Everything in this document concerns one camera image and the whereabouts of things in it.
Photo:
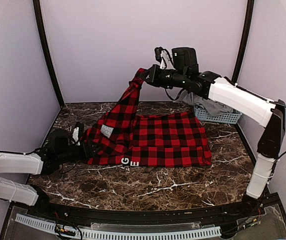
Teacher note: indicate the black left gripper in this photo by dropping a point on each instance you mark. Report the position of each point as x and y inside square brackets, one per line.
[91, 154]

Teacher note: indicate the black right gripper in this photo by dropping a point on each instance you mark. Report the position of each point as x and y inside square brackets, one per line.
[153, 78]

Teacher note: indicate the red black plaid shirt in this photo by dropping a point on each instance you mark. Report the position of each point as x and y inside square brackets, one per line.
[125, 138]

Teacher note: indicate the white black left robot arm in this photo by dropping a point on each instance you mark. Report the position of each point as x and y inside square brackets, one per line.
[61, 148]

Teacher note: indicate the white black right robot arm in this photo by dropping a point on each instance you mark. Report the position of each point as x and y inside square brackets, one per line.
[180, 69]

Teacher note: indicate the grey long sleeve shirt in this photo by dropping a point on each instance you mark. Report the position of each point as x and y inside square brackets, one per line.
[214, 109]

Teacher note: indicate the light blue plastic basket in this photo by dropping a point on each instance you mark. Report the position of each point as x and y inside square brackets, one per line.
[226, 118]

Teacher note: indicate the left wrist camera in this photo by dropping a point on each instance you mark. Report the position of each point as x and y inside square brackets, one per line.
[78, 132]

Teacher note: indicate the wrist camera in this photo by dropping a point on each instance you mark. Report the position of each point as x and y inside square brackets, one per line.
[163, 56]
[78, 132]

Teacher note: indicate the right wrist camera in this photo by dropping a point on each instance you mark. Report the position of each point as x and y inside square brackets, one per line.
[163, 56]

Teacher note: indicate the white slotted cable duct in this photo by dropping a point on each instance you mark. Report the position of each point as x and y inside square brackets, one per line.
[183, 231]

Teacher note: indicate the black right frame post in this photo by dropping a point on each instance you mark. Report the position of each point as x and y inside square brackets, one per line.
[244, 40]

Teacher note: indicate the black frame post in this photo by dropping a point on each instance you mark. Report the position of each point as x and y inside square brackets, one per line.
[244, 40]
[46, 51]

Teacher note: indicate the black left frame post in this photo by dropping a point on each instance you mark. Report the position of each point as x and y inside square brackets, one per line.
[46, 51]

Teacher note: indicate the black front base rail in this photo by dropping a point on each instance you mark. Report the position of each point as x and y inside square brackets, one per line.
[86, 217]

